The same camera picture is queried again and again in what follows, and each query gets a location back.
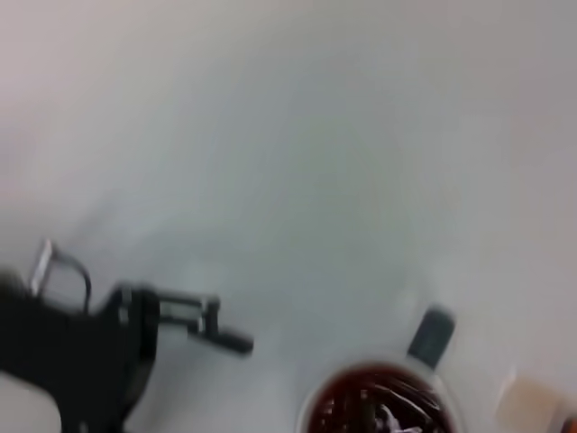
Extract dark grey ceramic cup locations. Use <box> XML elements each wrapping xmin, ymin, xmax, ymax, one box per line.
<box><xmin>295</xmin><ymin>304</ymin><xmax>465</xmax><ymax>433</ymax></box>

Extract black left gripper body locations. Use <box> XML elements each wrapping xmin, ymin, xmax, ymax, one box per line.
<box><xmin>0</xmin><ymin>270</ymin><xmax>161</xmax><ymax>433</ymax></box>

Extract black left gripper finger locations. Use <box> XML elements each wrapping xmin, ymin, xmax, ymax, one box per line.
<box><xmin>157</xmin><ymin>295</ymin><xmax>253</xmax><ymax>357</ymax></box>

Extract silver left connector with cable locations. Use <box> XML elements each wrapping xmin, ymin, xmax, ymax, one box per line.
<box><xmin>29</xmin><ymin>238</ymin><xmax>94</xmax><ymax>315</ymax></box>

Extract reddish flat wooden block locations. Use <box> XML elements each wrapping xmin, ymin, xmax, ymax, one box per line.
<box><xmin>498</xmin><ymin>367</ymin><xmax>577</xmax><ymax>433</ymax></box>

